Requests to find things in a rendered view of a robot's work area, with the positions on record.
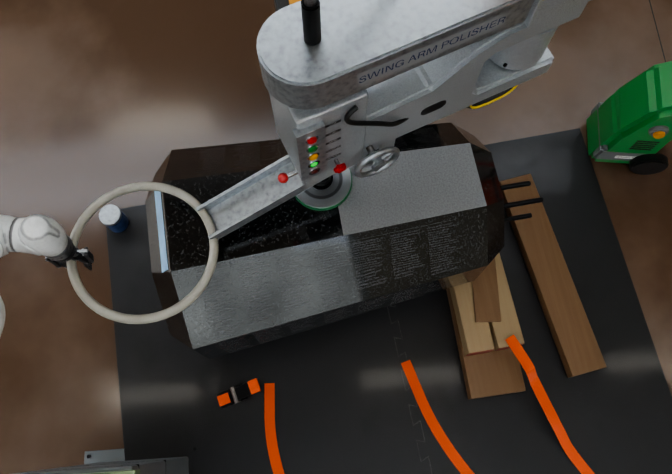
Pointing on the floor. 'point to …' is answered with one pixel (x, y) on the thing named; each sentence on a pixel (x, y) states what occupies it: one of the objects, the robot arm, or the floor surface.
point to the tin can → (113, 218)
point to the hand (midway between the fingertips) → (80, 265)
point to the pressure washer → (635, 122)
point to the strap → (436, 419)
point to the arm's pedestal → (93, 462)
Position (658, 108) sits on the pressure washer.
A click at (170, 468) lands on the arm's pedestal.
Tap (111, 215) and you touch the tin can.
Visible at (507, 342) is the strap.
